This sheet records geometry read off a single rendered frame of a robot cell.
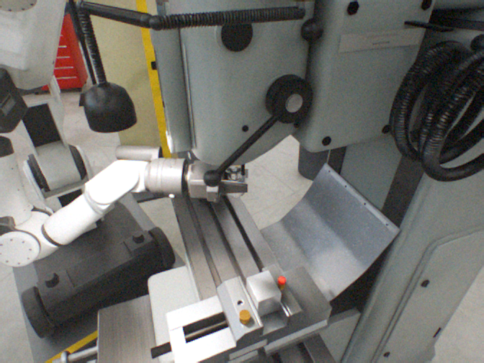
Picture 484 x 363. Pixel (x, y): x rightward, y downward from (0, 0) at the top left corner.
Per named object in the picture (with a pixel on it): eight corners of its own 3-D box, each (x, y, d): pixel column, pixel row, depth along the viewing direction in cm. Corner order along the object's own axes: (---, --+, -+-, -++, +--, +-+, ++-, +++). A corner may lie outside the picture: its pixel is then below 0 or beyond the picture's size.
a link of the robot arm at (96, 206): (142, 178, 61) (90, 218, 61) (156, 179, 70) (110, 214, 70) (124, 153, 62) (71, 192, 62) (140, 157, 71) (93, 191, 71)
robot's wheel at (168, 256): (150, 250, 157) (143, 222, 145) (159, 245, 160) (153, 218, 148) (168, 276, 145) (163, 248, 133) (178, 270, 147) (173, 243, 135)
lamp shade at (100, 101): (81, 122, 48) (68, 83, 44) (123, 109, 52) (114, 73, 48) (101, 137, 44) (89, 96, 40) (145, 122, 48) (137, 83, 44)
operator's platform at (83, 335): (36, 287, 185) (6, 243, 162) (141, 235, 219) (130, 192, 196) (70, 407, 136) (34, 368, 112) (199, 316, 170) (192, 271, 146)
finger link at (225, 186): (247, 192, 66) (220, 191, 66) (248, 181, 64) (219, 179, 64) (247, 196, 64) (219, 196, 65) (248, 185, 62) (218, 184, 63)
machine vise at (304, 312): (181, 394, 59) (174, 369, 53) (167, 324, 70) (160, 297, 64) (331, 328, 70) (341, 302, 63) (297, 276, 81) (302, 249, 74)
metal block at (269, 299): (257, 318, 63) (258, 302, 59) (245, 294, 67) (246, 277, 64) (279, 310, 64) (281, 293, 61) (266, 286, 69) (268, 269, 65)
